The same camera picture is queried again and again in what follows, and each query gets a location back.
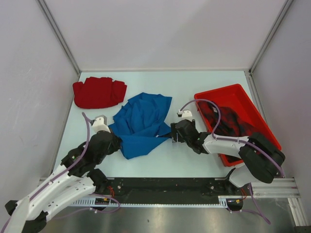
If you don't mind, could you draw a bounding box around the red black plaid skirt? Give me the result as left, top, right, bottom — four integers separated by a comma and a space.
198, 101, 258, 137

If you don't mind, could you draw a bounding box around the aluminium frame rail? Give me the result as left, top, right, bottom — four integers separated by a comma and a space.
252, 177, 311, 227

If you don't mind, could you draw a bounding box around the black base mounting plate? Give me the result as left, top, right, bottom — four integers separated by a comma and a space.
95, 178, 242, 203

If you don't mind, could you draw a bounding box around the red plastic bin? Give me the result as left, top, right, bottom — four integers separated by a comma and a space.
193, 83, 282, 168

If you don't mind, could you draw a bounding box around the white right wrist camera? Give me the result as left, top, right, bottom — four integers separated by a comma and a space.
177, 110, 193, 121

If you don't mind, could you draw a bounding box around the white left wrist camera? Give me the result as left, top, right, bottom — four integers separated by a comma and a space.
91, 115, 110, 133

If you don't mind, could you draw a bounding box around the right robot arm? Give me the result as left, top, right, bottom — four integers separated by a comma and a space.
171, 119, 285, 195

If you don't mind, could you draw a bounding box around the blue skirt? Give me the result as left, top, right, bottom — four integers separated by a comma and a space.
109, 93, 173, 160

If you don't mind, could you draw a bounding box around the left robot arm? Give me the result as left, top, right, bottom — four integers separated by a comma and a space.
1, 131, 121, 233

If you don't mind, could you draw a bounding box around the red pleated skirt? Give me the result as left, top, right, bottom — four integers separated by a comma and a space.
72, 77, 127, 109

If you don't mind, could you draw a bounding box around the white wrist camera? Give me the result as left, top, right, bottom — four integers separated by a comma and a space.
91, 115, 110, 133
177, 110, 193, 121

